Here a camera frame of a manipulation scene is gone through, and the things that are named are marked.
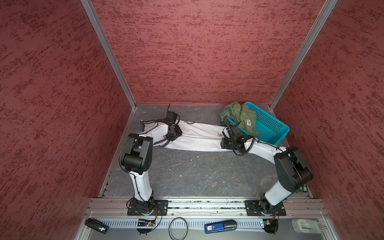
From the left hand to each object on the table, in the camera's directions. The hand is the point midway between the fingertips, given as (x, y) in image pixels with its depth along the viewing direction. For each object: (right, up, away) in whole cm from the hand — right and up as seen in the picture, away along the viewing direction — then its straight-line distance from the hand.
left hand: (179, 137), depth 97 cm
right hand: (+29, -5, -4) cm, 30 cm away
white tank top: (+11, 0, +4) cm, 12 cm away
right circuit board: (+48, -40, -26) cm, 68 cm away
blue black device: (+24, -36, -31) cm, 54 cm away
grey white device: (+63, -38, -29) cm, 79 cm away
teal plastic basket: (+58, +9, +12) cm, 60 cm away
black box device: (-35, -37, -30) cm, 59 cm away
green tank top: (+43, +13, -3) cm, 45 cm away
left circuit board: (-14, -41, -25) cm, 50 cm away
